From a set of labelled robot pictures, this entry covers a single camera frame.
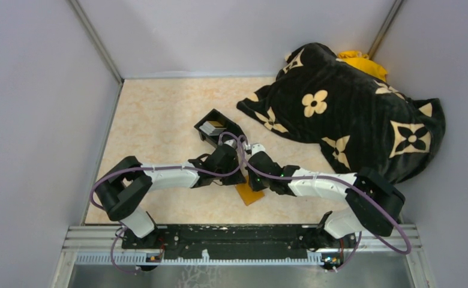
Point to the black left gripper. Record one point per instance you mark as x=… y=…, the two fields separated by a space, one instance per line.
x=238 y=177

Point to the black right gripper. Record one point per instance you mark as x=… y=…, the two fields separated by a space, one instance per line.
x=255 y=186

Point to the black plastic card box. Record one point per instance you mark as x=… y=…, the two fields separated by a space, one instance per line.
x=215 y=115

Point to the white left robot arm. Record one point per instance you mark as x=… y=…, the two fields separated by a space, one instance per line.
x=123 y=188

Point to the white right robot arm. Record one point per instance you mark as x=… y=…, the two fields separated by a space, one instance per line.
x=373 y=202

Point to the stack of white cards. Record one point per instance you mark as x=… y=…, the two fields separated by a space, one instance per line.
x=212 y=128

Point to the black flower-pattern blanket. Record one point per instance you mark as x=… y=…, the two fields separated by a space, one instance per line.
x=357 y=119

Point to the yellow cloth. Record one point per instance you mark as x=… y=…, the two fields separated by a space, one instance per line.
x=363 y=62

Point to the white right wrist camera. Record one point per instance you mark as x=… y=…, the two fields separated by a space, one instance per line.
x=254 y=148

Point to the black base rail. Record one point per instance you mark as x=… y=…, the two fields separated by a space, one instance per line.
x=226 y=245

